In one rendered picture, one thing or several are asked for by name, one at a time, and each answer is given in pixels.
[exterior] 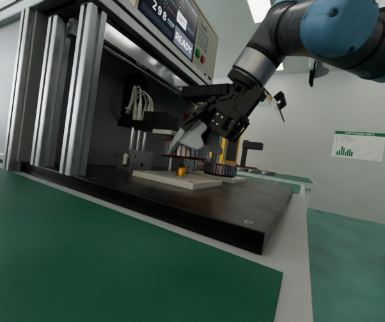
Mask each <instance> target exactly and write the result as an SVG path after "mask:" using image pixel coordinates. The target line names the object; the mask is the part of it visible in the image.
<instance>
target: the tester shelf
mask: <svg viewBox="0 0 385 322"><path fill-rule="evenodd" d="M87 1H90V0H3V1H1V2H0V27H1V26H3V25H6V24H8V23H11V22H13V21H15V20H17V19H20V18H21V13H22V10H23V9H26V8H27V7H30V8H32V9H33V10H34V11H35V10H39V11H41V12H42V13H44V14H46V15H47V16H50V15H54V14H55V13H58V14H60V15H61V16H63V17H64V18H66V19H67V20H69V19H71V18H75V19H77V20H79V16H80V10H81V4H82V3H85V2H87ZM93 1H94V2H96V3H97V4H98V5H99V6H100V7H102V8H103V9H104V10H105V11H106V12H108V14H107V19H106V22H107V23H108V24H109V25H110V26H112V27H113V28H115V29H116V30H117V31H119V32H120V33H121V34H122V35H123V36H125V37H126V38H128V39H129V40H130V41H132V42H133V43H135V44H136V45H137V46H138V47H139V48H141V49H142V50H144V51H145V52H146V53H147V54H149V55H150V56H152V57H153V58H154V59H155V60H157V61H158V62H159V63H160V64H162V65H163V66H165V67H166V68H167V69H168V70H170V71H171V72H172V73H174V74H175V75H176V76H177V77H179V78H180V79H182V80H183V81H184V82H185V83H187V84H188V85H190V86H198V85H209V84H213V83H212V82H211V81H210V80H209V79H208V78H207V77H206V76H205V75H204V74H203V73H202V72H201V71H200V70H199V69H198V68H197V67H196V66H194V65H193V64H192V63H191V62H190V61H189V60H188V59H187V58H186V57H185V56H184V55H183V54H182V53H181V52H180V51H179V50H178V49H177V48H176V47H175V46H174V45H173V44H172V43H171V42H170V41H169V40H168V39H167V38H166V37H165V36H164V35H163V34H162V33H161V32H160V31H159V30H158V29H157V28H156V27H155V26H154V25H153V24H152V23H151V22H150V21H149V20H148V19H147V18H146V17H145V16H144V15H143V14H142V13H141V12H140V11H139V10H138V9H137V8H136V7H135V6H134V5H133V4H132V3H131V2H130V1H129V0H93Z"/></svg>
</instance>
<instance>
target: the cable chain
mask: <svg viewBox="0 0 385 322"><path fill-rule="evenodd" d="M136 85H137V86H140V88H141V90H142V91H145V92H146V93H148V91H147V90H148V83H147V81H146V79H145V77H144V76H143V75H142V74H140V73H131V74H129V75H128V76H127V77H126V78H125V84H124V87H126V88H124V89H123V92H124V93H126V94H123V98H124V99H123V100H122V104H124V105H122V106H121V109H122V110H124V111H121V112H120V114H121V115H115V116H116V117H119V118H121V117H122V113H125V112H126V109H125V107H128V105H129V102H130V98H131V94H132V89H133V87H134V86H136ZM139 99H140V97H139V98H138V99H137V100H136V102H137V107H138V103H139ZM141 100H142V110H143V109H144V104H145V101H144V96H143V95H142V96H141Z"/></svg>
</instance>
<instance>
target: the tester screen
mask: <svg viewBox="0 0 385 322"><path fill-rule="evenodd" d="M156 1H157V3H158V4H159V5H160V6H161V8H162V9H163V10H164V11H165V12H166V13H167V14H168V16H167V21H166V23H165V21H163V20H162V19H161V17H160V16H159V15H158V14H157V13H156V12H155V11H154V10H153V8H152V0H141V1H140V6H139V11H140V12H141V13H142V14H143V15H144V16H145V17H146V18H147V19H148V20H149V21H150V22H151V23H152V24H153V25H154V26H155V27H156V28H157V29H158V30H159V31H160V32H161V33H162V34H163V35H164V36H165V37H166V38H167V39H168V40H169V41H170V42H171V43H172V44H173V45H174V46H175V47H176V48H177V49H178V50H179V51H180V52H181V53H182V54H183V55H184V56H185V57H186V58H187V59H188V60H189V61H190V62H191V60H190V59H189V58H188V57H187V56H186V55H185V54H184V53H183V52H182V51H181V50H180V48H179V47H178V46H177V45H176V44H175V43H174V42H173V40H174V35H175V26H176V25H177V26H178V28H179V29H180V30H181V31H182V32H183V34H185V35H186V37H187V38H188V39H189V40H190V41H191V43H192V44H193V46H194V41H193V39H192V38H191V37H190V36H189V35H188V34H187V32H186V31H185V30H184V29H183V27H182V26H181V25H180V24H179V23H178V22H177V14H178V10H179V12H180V13H181V14H182V15H183V17H184V18H185V20H186V21H187V22H188V23H189V25H190V26H191V27H192V28H193V29H194V31H195V32H196V25H197V19H198V15H197V13H196V12H195V11H194V9H193V7H192V6H191V4H190V3H189V1H188V0H156ZM142 2H144V3H145V4H146V5H147V7H149V9H151V11H152V12H153V13H154V14H155V15H156V16H157V17H158V18H159V19H160V20H161V22H162V23H163V24H164V25H165V26H166V27H167V28H168V29H169V30H170V31H171V32H172V37H171V38H170V37H169V36H168V35H167V34H166V33H165V32H164V31H163V30H162V29H161V28H160V27H159V26H158V25H157V24H156V23H155V22H154V21H153V19H152V18H151V17H150V16H149V15H148V14H147V13H146V12H145V11H144V10H143V9H142V8H141V7H142Z"/></svg>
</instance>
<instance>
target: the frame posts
mask: <svg viewBox="0 0 385 322"><path fill-rule="evenodd" d="M107 14H108V12H106V11H105V10H104V9H103V8H102V7H100V6H99V5H98V4H97V3H96V2H94V1H93V0H90V1H87V2H85V3H82V4H81V10H80V16H79V25H78V30H77V39H76V45H75V54H74V63H73V68H72V78H71V83H70V93H69V98H68V107H67V117H66V122H65V131H64V137H63V146H62V152H61V161H60V167H59V173H61V174H65V175H67V176H75V175H79V176H85V175H86V167H87V161H88V153H89V147H90V138H91V129H92V124H93V115H94V110H95V100H96V95H97V86H98V77H99V71H100V62H101V57H102V48H103V43H104V34H105V28H106V19H107ZM67 22H68V20H67V19H66V18H64V17H63V16H61V15H60V14H58V13H55V14H54V15H50V16H49V21H48V27H47V37H46V42H45V52H44V57H43V66H42V76H41V82H40V92H39V97H38V107H37V112H36V121H35V131H34V137H33V146H32V152H31V161H30V164H31V165H35V166H38V167H44V166H48V167H54V165H55V159H56V150H57V145H58V135H59V126H60V121H61V111H62V106H63V97H64V91H65V82H66V77H67V67H68V58H69V52H70V43H71V37H70V36H68V35H67V29H68V28H67V27H66V24H67Z"/></svg>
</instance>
